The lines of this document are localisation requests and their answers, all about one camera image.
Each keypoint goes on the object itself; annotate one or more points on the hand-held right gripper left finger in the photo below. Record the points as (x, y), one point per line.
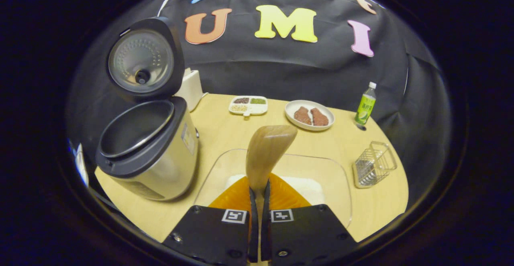
(213, 238)

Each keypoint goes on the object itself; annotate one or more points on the wooden spoon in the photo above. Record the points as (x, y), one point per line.
(267, 149)

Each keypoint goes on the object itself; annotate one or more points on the white round plate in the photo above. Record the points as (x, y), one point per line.
(290, 115)

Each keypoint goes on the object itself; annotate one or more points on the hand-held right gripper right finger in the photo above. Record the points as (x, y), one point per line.
(309, 238)

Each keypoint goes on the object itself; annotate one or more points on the white divided grain dish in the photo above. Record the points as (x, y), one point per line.
(259, 109)

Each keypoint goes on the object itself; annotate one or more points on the green drink bottle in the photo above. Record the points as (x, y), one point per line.
(365, 109)

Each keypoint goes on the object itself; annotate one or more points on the clear tray of white rice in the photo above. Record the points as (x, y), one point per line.
(309, 189)

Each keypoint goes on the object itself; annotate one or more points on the brown meat piece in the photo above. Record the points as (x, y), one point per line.
(319, 117)
(302, 115)

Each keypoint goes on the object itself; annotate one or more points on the white toaster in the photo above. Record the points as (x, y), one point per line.
(190, 91)

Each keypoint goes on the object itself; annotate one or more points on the black backdrop cloth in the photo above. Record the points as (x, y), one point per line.
(281, 65)

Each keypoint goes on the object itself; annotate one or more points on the black and silver rice cooker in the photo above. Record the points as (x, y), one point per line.
(160, 165)

